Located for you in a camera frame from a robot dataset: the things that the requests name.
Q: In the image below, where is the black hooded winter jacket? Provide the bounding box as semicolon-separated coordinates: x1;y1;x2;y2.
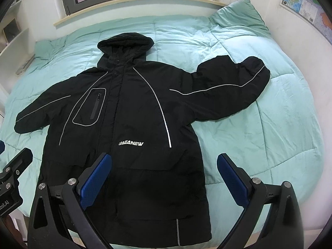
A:
14;33;270;248

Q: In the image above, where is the mint green quilted duvet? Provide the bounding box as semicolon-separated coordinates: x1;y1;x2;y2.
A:
1;0;323;248

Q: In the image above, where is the white bookshelf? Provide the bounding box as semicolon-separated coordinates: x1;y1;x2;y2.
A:
1;0;35;115

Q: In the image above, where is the wooden window sill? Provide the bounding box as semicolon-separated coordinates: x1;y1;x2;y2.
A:
54;0;224;28

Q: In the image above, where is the world map wall poster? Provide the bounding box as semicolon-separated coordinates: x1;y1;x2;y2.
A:
281;0;332;43

